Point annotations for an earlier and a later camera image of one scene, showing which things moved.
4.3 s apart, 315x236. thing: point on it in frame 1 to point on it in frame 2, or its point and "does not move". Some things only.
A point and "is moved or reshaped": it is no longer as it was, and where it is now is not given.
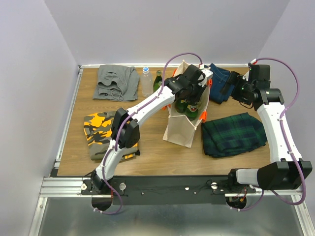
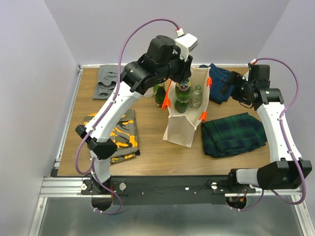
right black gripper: x=233 y=78 does not move
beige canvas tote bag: x=179 y=130 does not move
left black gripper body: x=194 y=91 to x=176 y=68
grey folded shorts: x=117 y=83 does not move
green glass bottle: x=181 y=105 does not move
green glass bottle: x=190 y=110 is moved or reshaped
